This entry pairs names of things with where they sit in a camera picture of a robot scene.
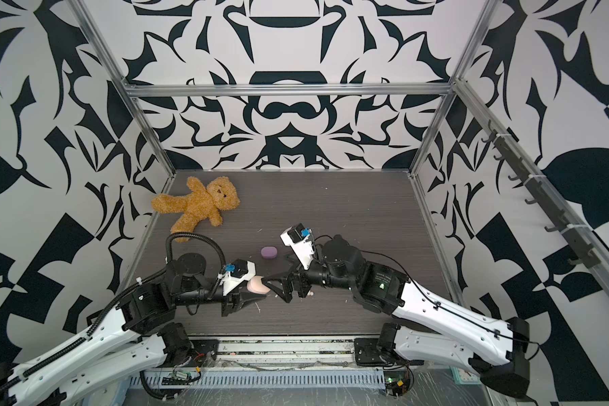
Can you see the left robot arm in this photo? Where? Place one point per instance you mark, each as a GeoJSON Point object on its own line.
{"type": "Point", "coordinates": [135, 332]}

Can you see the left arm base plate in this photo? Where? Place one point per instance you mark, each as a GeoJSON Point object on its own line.
{"type": "Point", "coordinates": [204, 351]}

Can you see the pink earbud charging case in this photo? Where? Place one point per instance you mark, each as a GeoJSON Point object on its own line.
{"type": "Point", "coordinates": [256, 286]}

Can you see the aluminium frame corner post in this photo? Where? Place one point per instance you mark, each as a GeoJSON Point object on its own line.
{"type": "Point", "coordinates": [432, 131]}

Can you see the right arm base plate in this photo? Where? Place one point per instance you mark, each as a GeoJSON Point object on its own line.
{"type": "Point", "coordinates": [369, 352]}

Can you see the wall hook rail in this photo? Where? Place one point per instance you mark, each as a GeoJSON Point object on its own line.
{"type": "Point", "coordinates": [544, 194]}

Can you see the white cable duct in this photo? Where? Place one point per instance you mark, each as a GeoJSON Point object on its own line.
{"type": "Point", "coordinates": [245, 379]}

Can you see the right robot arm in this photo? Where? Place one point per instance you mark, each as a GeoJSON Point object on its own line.
{"type": "Point", "coordinates": [427, 326]}

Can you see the purple earbud charging case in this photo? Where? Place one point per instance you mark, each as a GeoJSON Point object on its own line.
{"type": "Point", "coordinates": [269, 252]}

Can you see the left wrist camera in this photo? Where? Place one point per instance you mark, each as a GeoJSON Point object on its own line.
{"type": "Point", "coordinates": [236, 273]}

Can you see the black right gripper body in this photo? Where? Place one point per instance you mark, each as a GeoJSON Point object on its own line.
{"type": "Point", "coordinates": [320, 276]}

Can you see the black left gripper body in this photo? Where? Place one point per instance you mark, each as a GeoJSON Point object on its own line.
{"type": "Point", "coordinates": [227, 300]}

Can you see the brown teddy bear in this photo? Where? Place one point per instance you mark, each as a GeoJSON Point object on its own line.
{"type": "Point", "coordinates": [204, 202]}

